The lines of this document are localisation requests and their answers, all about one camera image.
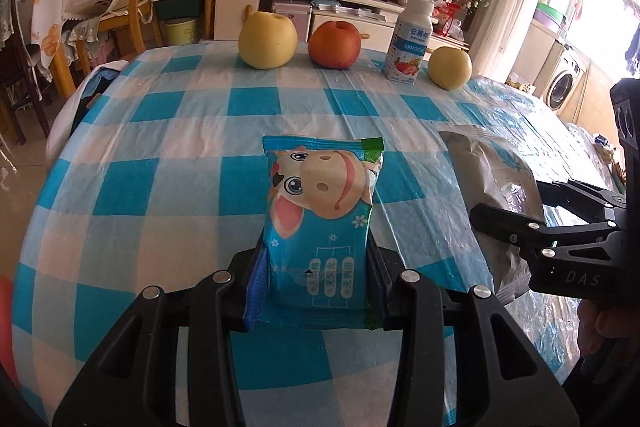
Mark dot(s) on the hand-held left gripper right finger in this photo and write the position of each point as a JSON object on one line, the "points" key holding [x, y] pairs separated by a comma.
{"points": [[377, 282]]}

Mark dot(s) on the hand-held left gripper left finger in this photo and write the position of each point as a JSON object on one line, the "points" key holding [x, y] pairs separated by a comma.
{"points": [[255, 289]]}

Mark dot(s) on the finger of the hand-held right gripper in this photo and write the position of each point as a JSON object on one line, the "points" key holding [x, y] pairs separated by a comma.
{"points": [[500, 227], [580, 194]]}

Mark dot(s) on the white foil bag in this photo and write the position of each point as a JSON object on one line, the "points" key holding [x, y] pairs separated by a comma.
{"points": [[495, 192]]}

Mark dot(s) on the blue cow snack packet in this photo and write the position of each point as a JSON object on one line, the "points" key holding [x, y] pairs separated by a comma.
{"points": [[320, 227]]}

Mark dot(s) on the person's right hand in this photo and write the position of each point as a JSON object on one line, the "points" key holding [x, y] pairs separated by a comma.
{"points": [[615, 324]]}

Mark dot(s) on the printed blanket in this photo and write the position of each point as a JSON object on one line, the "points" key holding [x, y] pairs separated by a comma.
{"points": [[595, 142]]}

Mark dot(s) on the washing machine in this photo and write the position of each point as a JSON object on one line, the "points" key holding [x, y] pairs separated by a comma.
{"points": [[565, 82]]}

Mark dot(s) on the blue checked tablecloth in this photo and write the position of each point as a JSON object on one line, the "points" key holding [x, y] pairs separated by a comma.
{"points": [[175, 157]]}

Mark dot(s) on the yellow pear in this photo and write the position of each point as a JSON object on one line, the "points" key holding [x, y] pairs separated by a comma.
{"points": [[267, 39], [450, 67]]}

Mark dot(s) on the green plastic basin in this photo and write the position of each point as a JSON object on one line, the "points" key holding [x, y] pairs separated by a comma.
{"points": [[547, 17]]}

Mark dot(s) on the white yogurt drink bottle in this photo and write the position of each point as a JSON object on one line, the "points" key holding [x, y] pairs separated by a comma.
{"points": [[410, 42]]}

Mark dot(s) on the red gift box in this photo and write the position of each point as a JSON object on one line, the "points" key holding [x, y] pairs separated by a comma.
{"points": [[447, 19]]}

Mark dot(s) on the red apple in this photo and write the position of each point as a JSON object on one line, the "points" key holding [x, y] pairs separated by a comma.
{"points": [[335, 44]]}

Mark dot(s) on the dark blue bag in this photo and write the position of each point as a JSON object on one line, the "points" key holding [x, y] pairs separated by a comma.
{"points": [[92, 92]]}

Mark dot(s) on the stack of papers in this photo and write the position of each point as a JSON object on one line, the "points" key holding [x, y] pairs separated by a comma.
{"points": [[350, 9]]}

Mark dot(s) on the light green bin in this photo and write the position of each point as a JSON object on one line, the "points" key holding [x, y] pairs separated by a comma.
{"points": [[182, 32]]}

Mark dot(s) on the pink metal case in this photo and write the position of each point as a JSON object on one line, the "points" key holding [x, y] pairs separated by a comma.
{"points": [[295, 22]]}

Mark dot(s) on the white TV cabinet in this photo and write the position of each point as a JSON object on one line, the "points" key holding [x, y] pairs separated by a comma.
{"points": [[320, 2]]}

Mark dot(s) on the orange printed table cloth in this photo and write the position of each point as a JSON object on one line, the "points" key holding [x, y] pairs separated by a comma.
{"points": [[47, 22]]}

